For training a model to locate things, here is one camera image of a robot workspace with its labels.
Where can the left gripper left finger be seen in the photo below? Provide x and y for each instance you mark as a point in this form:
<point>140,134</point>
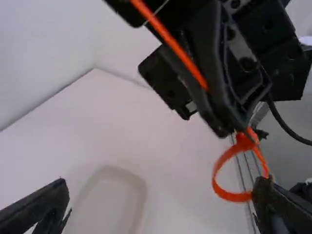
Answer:
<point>29,212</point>

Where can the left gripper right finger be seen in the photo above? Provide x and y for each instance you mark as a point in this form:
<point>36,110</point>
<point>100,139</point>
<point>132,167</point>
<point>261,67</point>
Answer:
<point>275,209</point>

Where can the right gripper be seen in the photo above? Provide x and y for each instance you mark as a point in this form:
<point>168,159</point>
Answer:
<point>275,48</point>

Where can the white dish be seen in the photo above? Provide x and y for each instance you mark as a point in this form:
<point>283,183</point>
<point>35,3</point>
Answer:
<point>109,202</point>

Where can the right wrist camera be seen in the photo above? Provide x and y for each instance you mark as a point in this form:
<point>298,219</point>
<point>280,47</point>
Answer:
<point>165,78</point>

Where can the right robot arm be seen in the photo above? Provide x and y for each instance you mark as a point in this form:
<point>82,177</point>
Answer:
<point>307,41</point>

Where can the silver rails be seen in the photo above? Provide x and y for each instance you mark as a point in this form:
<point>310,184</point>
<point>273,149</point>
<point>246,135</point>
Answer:
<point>246,168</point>

